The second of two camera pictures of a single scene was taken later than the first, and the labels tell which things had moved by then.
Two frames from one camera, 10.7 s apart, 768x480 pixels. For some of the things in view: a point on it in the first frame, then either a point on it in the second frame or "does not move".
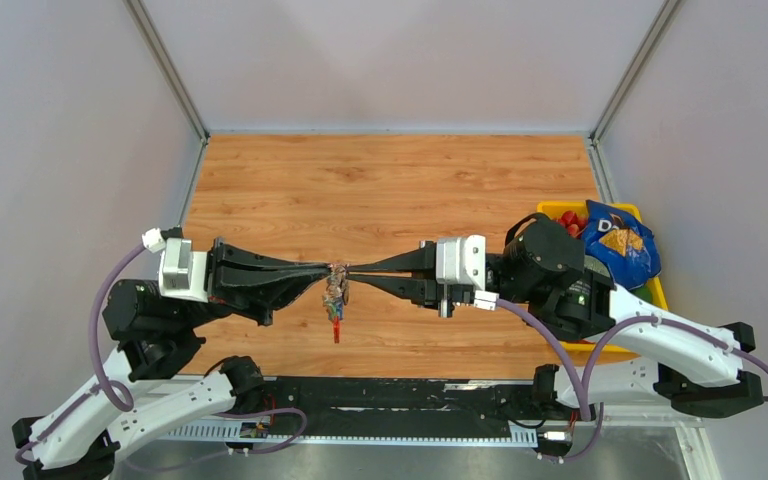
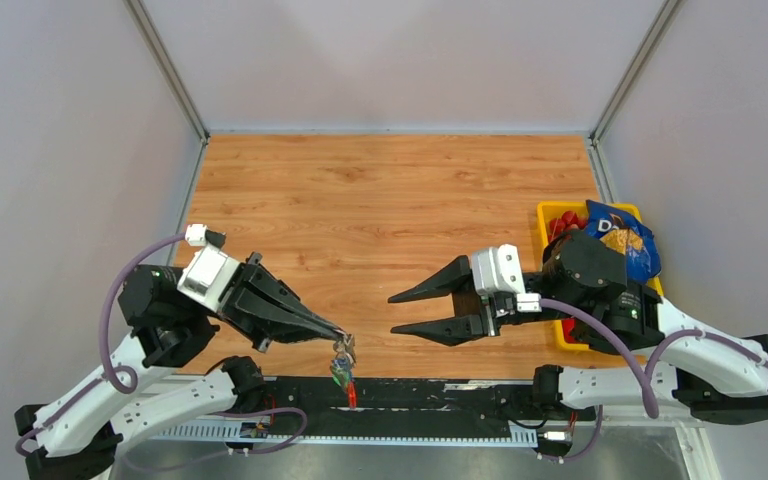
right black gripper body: [432, 275] → [472, 304]
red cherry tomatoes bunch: [574, 224] does not move
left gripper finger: [230, 255] → [266, 287]
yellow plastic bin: [658, 296] does not move
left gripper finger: [259, 292] → [261, 323]
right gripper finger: [420, 291] → [447, 331]
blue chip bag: [625, 245] does not move
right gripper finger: [423, 259] → [456, 277]
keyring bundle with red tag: [336, 296] → [343, 365]
